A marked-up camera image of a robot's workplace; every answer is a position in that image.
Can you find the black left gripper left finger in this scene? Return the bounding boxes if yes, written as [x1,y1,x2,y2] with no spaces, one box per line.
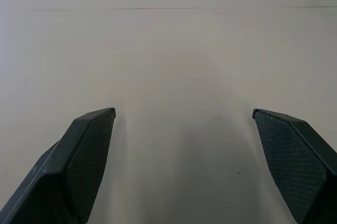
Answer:
[0,107,116,224]

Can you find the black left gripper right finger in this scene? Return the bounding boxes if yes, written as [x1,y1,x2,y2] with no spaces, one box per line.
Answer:
[252,108,337,224]

